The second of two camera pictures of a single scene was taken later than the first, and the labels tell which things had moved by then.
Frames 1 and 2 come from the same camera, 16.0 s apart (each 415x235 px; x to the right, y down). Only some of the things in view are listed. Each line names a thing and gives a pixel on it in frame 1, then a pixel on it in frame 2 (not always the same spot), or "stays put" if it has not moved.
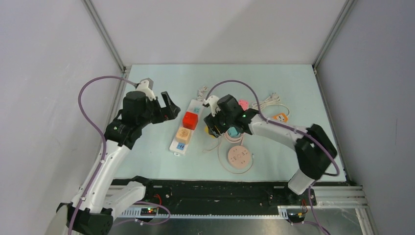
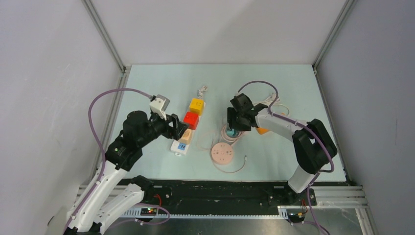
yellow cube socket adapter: (206, 130) to (196, 105)
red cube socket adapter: (190, 120) stays put
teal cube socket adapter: (232, 131) stays put
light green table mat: (181, 147) stays put
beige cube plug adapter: (183, 135) stays put
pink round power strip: (239, 156) to (221, 153)
